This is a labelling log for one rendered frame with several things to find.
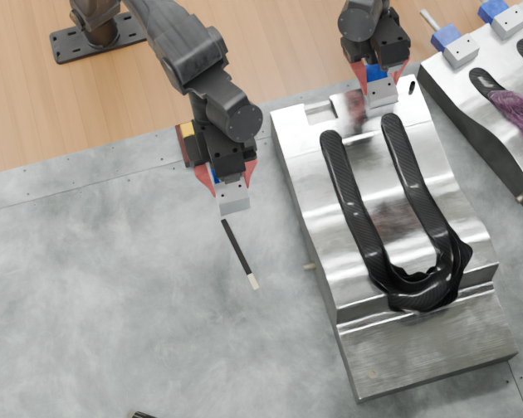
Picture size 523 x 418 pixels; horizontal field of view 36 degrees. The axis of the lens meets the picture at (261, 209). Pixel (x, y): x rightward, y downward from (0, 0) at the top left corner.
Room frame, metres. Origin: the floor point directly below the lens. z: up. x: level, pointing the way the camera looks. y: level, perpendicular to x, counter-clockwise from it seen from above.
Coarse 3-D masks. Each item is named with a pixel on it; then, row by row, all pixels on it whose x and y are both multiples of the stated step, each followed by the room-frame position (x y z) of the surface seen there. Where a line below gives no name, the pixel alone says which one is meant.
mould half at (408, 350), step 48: (336, 96) 0.67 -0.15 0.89; (288, 144) 0.59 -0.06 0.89; (384, 144) 0.58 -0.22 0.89; (432, 144) 0.57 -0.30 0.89; (384, 192) 0.49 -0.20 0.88; (432, 192) 0.48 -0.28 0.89; (336, 240) 0.41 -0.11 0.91; (384, 240) 0.40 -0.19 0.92; (480, 240) 0.38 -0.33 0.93; (336, 288) 0.32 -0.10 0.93; (480, 288) 0.32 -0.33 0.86; (336, 336) 0.27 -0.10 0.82; (384, 336) 0.26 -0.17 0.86; (432, 336) 0.25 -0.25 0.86; (480, 336) 0.24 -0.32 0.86; (384, 384) 0.18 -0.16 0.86
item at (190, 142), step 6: (198, 120) 0.55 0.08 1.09; (186, 138) 0.56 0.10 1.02; (192, 138) 0.56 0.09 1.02; (252, 138) 0.54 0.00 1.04; (186, 144) 0.54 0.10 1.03; (192, 144) 0.54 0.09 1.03; (246, 144) 0.52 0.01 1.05; (252, 144) 0.52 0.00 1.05; (192, 150) 0.53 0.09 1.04; (198, 150) 0.53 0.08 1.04; (246, 150) 0.52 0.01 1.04; (192, 156) 0.52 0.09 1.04; (198, 156) 0.51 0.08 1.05; (192, 162) 0.50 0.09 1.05; (198, 162) 0.50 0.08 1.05; (204, 162) 0.51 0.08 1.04
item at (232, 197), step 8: (216, 184) 0.50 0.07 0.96; (224, 184) 0.50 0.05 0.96; (232, 184) 0.50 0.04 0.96; (240, 184) 0.50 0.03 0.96; (216, 192) 0.49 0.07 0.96; (224, 192) 0.49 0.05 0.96; (232, 192) 0.49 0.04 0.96; (240, 192) 0.48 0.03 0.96; (224, 200) 0.47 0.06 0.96; (232, 200) 0.47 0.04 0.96; (240, 200) 0.47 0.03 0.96; (248, 200) 0.48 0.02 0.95; (224, 208) 0.47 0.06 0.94; (232, 208) 0.47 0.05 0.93; (240, 208) 0.47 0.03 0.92; (248, 208) 0.48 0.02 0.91
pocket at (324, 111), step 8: (312, 104) 0.67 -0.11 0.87; (320, 104) 0.67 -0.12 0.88; (328, 104) 0.67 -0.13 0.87; (312, 112) 0.66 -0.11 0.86; (320, 112) 0.66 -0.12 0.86; (328, 112) 0.66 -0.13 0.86; (336, 112) 0.65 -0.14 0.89; (312, 120) 0.65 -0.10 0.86; (320, 120) 0.65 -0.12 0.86; (328, 120) 0.64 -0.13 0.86
